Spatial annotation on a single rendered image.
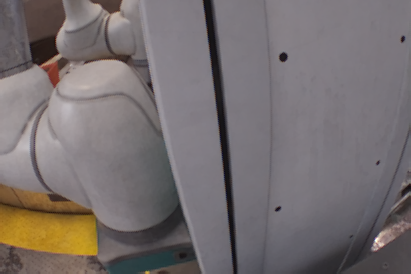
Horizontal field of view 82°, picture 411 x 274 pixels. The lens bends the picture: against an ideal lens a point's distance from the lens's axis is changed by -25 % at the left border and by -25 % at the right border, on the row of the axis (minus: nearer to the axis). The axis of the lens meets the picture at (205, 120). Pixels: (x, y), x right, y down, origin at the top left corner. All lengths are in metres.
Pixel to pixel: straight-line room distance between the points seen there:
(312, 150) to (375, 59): 0.11
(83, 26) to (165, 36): 0.48
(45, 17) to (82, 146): 1.44
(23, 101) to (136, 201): 0.22
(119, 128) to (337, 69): 0.23
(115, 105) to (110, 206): 0.14
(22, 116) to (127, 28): 0.30
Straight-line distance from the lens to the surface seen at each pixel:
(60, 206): 1.69
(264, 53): 0.21
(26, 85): 0.46
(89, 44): 0.67
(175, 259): 0.51
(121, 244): 0.48
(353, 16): 0.26
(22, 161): 0.45
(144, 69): 0.66
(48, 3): 1.72
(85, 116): 0.34
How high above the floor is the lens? 1.11
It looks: 32 degrees down
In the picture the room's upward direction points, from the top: 8 degrees counter-clockwise
